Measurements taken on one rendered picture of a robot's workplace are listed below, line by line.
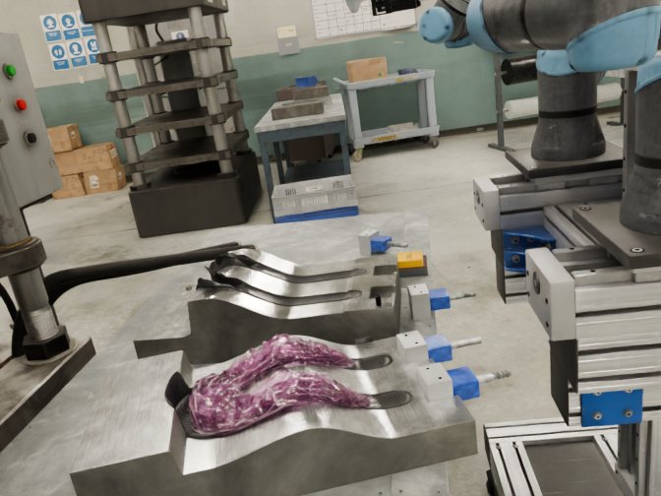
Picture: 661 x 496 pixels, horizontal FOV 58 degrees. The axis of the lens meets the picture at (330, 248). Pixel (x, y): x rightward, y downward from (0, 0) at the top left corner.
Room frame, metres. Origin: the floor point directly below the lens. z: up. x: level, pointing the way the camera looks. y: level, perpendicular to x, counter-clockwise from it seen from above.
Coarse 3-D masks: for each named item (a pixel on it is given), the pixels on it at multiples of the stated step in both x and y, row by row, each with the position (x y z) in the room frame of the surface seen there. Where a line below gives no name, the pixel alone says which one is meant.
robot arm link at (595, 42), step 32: (544, 0) 0.59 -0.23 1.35; (576, 0) 0.55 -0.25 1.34; (608, 0) 0.53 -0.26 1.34; (640, 0) 0.53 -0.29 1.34; (544, 32) 0.60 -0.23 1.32; (576, 32) 0.55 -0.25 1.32; (608, 32) 0.53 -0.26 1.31; (640, 32) 0.53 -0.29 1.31; (576, 64) 0.56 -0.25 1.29; (608, 64) 0.53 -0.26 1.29; (640, 64) 0.54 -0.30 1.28
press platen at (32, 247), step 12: (36, 240) 1.20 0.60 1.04; (0, 252) 1.15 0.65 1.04; (12, 252) 1.15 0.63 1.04; (24, 252) 1.16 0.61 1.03; (36, 252) 1.18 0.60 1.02; (0, 264) 1.13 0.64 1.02; (12, 264) 1.14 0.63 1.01; (24, 264) 1.15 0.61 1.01; (36, 264) 1.17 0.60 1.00; (0, 276) 1.12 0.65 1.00
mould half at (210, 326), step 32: (256, 256) 1.22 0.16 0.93; (384, 256) 1.20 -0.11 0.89; (224, 288) 1.05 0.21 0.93; (288, 288) 1.11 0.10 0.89; (320, 288) 1.09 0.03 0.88; (352, 288) 1.05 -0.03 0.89; (160, 320) 1.11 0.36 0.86; (192, 320) 1.01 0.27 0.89; (224, 320) 1.00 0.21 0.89; (256, 320) 0.99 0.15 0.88; (288, 320) 0.98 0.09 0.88; (320, 320) 0.97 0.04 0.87; (352, 320) 0.96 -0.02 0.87; (384, 320) 0.95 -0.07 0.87; (160, 352) 1.03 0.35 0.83; (192, 352) 1.01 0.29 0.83; (224, 352) 1.00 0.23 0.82
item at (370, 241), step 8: (368, 232) 1.49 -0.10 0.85; (376, 232) 1.49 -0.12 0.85; (360, 240) 1.48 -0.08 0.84; (368, 240) 1.46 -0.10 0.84; (376, 240) 1.45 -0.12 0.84; (384, 240) 1.44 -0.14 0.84; (360, 248) 1.48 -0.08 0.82; (368, 248) 1.46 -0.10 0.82; (376, 248) 1.45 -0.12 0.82; (384, 248) 1.44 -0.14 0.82
